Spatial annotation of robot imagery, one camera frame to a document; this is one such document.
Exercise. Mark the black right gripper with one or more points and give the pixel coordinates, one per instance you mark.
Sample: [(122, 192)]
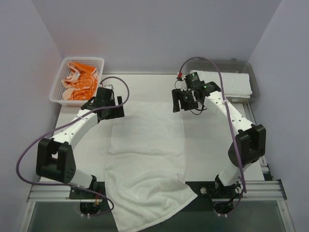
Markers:
[(184, 102)]

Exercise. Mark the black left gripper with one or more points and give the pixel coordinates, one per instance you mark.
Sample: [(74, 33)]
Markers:
[(115, 112)]

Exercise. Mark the white terry towel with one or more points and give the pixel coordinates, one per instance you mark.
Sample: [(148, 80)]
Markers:
[(236, 85)]

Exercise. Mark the white towels pile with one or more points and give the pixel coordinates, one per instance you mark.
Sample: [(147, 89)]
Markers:
[(146, 167)]

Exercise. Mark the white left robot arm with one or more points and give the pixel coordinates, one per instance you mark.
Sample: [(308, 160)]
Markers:
[(55, 158)]

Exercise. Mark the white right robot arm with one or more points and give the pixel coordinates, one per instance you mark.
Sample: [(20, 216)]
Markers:
[(248, 140)]

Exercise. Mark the orange cloth in basket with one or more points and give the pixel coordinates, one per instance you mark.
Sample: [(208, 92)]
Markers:
[(82, 82)]

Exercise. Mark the white plastic mesh basket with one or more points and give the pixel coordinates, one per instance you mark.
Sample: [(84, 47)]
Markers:
[(57, 88)]

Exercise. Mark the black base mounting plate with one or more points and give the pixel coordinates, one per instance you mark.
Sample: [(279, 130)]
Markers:
[(210, 197)]

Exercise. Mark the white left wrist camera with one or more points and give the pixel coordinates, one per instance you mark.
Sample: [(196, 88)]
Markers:
[(109, 87)]

